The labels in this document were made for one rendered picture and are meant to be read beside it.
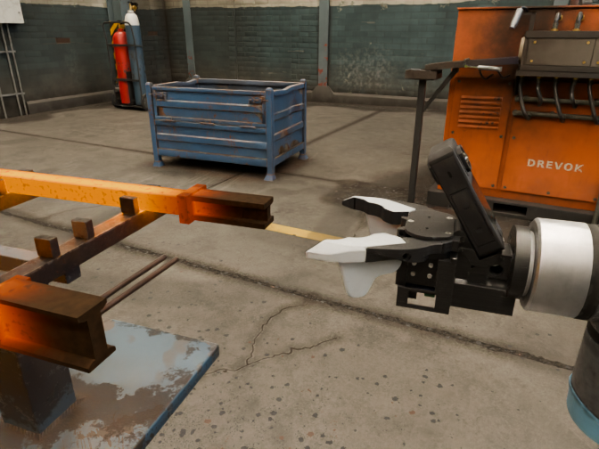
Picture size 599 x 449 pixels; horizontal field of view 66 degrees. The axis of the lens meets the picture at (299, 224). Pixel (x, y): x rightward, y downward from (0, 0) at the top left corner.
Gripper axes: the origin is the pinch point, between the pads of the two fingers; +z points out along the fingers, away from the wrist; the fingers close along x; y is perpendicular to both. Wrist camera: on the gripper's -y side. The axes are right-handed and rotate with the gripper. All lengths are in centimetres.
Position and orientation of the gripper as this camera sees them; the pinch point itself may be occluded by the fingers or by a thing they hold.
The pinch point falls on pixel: (324, 217)
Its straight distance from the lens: 50.2
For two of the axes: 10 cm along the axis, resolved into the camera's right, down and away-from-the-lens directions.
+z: -9.5, -1.2, 2.9
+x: 3.2, -3.7, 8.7
